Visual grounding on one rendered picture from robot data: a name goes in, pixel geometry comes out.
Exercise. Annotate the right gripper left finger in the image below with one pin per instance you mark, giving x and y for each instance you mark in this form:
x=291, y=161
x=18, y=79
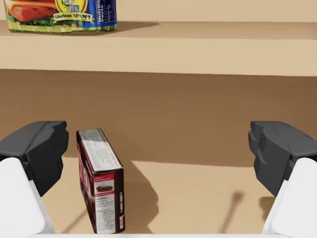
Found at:
x=37, y=153

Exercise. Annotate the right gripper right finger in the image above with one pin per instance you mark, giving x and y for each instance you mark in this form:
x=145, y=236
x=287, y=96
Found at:
x=275, y=153

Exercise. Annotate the green and blue rectangular can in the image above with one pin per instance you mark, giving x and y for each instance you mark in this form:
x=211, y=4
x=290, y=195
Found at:
x=62, y=17

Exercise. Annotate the brown and red carton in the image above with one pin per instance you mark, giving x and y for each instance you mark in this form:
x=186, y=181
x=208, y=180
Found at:
x=101, y=178

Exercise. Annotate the pale wooden shelf unit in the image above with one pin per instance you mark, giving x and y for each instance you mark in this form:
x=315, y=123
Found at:
x=173, y=104

